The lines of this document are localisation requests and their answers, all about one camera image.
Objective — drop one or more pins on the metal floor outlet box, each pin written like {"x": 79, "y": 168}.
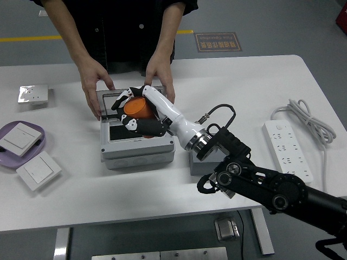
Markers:
{"x": 226, "y": 228}

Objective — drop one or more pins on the person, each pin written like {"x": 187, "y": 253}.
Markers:
{"x": 122, "y": 32}

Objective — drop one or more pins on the person's right forearm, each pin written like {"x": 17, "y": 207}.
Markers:
{"x": 65, "y": 35}

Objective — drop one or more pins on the grey junction box clear lid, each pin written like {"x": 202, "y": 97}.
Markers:
{"x": 135, "y": 155}

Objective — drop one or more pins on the red object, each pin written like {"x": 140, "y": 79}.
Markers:
{"x": 342, "y": 19}

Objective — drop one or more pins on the person's right hand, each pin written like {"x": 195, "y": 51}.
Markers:
{"x": 90, "y": 78}

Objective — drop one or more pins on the brown floor sign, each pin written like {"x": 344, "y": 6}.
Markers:
{"x": 218, "y": 42}

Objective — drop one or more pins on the white power strip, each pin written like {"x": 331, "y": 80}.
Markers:
{"x": 284, "y": 149}

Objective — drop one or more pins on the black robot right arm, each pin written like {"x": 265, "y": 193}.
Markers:
{"x": 271, "y": 187}

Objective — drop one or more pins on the purple tray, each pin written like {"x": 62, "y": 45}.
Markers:
{"x": 6, "y": 162}

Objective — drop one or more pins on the white wall switch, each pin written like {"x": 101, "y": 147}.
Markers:
{"x": 38, "y": 170}
{"x": 19, "y": 138}

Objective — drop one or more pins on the person's left forearm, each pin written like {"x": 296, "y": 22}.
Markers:
{"x": 168, "y": 29}

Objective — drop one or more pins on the orange cylinder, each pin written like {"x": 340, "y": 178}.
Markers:
{"x": 135, "y": 108}

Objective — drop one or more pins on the white wall socket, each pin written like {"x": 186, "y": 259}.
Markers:
{"x": 35, "y": 93}

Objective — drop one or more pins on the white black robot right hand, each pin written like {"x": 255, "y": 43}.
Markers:
{"x": 173, "y": 116}

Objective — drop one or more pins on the grey table leg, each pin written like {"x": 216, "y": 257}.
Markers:
{"x": 61, "y": 243}
{"x": 263, "y": 233}

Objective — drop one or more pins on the small metal floor plate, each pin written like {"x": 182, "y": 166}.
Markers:
{"x": 42, "y": 13}

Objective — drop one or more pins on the grey metal plate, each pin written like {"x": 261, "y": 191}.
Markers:
{"x": 124, "y": 256}

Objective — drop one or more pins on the person's left hand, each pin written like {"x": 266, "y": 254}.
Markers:
{"x": 161, "y": 67}

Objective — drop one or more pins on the grey cube with round hole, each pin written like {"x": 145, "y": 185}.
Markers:
{"x": 198, "y": 168}

